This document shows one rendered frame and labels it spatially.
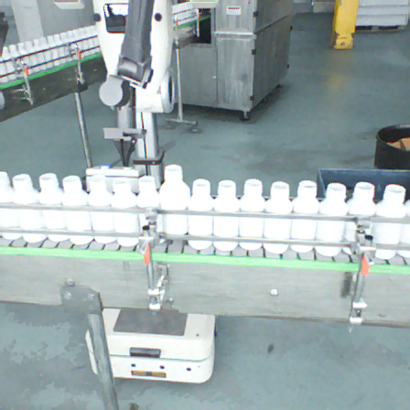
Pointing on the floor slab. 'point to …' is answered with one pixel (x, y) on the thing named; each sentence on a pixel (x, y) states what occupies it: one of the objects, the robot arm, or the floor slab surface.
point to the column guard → (344, 23)
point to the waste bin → (386, 154)
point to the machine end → (237, 55)
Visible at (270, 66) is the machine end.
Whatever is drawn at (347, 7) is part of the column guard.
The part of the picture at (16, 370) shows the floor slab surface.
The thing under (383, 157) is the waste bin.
